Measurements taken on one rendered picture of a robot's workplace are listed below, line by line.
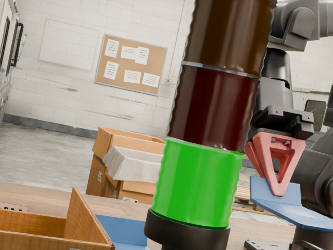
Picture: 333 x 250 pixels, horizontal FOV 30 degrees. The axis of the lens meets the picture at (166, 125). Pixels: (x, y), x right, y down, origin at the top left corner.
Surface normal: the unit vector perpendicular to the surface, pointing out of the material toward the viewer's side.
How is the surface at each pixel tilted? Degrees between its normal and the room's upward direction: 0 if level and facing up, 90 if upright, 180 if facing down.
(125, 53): 90
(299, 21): 90
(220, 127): 104
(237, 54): 76
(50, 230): 90
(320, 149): 60
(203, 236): 90
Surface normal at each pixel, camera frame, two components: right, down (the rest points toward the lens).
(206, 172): 0.13, -0.17
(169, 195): -0.66, 0.15
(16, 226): 0.27, 0.11
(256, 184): 0.33, -0.41
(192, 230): 0.04, 0.06
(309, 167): -0.66, -0.62
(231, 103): 0.27, 0.36
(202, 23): -0.65, -0.35
